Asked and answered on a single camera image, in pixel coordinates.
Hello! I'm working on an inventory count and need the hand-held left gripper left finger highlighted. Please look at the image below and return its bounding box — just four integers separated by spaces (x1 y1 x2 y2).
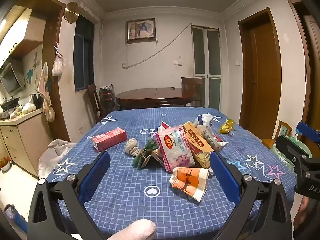
27 151 111 240

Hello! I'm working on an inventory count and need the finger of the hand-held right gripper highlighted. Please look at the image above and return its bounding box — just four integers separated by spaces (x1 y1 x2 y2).
297 122 320 144
276 135 313 159

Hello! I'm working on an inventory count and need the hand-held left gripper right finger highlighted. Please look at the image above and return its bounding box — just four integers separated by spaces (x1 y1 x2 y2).
209 152 293 240

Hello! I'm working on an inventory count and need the green-lined trash bin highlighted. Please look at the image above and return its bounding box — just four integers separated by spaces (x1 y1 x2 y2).
269 139 312 172

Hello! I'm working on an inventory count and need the orange white snack packet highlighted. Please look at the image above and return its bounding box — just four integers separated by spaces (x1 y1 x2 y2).
169 167 210 203

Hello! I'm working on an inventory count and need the red and white box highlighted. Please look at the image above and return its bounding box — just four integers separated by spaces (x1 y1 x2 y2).
92 127 128 152

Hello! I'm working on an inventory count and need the orange box with red label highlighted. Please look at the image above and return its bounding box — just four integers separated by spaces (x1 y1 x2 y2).
182 121 215 168

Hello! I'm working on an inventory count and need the pink tissue packet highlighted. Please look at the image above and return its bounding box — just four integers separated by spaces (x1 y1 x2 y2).
155 126 196 173

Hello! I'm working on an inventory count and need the person's right hand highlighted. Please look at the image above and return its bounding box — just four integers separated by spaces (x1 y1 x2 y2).
295 196 312 230

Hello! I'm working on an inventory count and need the small light wooden chair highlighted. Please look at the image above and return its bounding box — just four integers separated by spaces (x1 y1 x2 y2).
261 120 293 149

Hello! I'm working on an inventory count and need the blue checkered tablecloth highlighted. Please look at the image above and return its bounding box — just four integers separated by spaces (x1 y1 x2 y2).
45 107 298 240

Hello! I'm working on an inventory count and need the white cloth heap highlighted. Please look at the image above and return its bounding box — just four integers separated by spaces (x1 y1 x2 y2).
38 138 77 179

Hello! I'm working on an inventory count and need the grey cloth ball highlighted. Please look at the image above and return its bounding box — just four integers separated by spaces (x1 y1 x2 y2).
125 138 141 158

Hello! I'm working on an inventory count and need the yellow snack packet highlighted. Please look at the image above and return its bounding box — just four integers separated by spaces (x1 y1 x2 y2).
217 119 236 134

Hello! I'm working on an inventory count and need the white plastic packet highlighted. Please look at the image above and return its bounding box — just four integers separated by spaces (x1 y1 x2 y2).
194 113 228 151

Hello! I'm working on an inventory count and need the green scrubber bundle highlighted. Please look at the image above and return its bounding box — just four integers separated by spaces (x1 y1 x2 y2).
132 138 161 171

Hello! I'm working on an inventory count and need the dark wooden chair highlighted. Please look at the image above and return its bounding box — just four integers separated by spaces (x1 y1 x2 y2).
180 77 203 107
86 83 103 123

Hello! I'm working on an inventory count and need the brown wooden door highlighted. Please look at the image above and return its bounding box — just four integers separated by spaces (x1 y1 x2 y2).
287 0 320 130
238 7 283 139

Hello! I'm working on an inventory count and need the kitchen counter cabinet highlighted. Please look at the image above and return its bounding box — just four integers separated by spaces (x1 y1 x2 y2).
0 107 54 178

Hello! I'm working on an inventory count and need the red rack with clutter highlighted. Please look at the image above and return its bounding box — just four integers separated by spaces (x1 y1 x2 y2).
98 84 118 112

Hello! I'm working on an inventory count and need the white bag of garlic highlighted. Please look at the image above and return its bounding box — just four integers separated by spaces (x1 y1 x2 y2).
22 102 38 115

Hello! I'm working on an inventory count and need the dark wooden dining table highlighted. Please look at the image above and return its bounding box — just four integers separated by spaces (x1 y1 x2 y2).
115 87 198 110

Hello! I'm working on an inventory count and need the hanging pink towel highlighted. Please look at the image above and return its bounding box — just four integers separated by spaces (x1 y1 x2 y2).
38 61 56 123

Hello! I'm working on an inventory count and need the black cooking pot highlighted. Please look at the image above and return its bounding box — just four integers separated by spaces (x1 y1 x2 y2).
0 97 20 111

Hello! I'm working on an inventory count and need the frosted glass door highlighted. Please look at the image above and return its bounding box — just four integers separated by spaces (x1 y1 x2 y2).
191 25 222 112

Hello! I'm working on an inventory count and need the hanging white plastic bag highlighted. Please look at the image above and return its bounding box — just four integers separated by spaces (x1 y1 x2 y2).
51 41 64 77

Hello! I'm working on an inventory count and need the dark window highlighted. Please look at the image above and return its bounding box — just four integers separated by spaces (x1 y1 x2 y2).
74 14 96 92

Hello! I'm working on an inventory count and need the range hood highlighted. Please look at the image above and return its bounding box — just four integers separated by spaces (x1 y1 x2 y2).
0 59 25 96

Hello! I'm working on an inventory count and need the white wall cable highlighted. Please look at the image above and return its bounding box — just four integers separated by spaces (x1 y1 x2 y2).
123 23 193 69

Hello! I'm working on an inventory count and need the framed wall picture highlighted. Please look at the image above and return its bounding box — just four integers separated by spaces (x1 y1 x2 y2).
126 18 156 44

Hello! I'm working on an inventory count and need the wall cabinet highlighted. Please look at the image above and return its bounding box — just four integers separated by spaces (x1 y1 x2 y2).
0 7 47 67

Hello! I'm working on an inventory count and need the round gold wall clock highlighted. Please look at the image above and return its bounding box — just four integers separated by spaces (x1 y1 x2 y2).
63 1 80 24

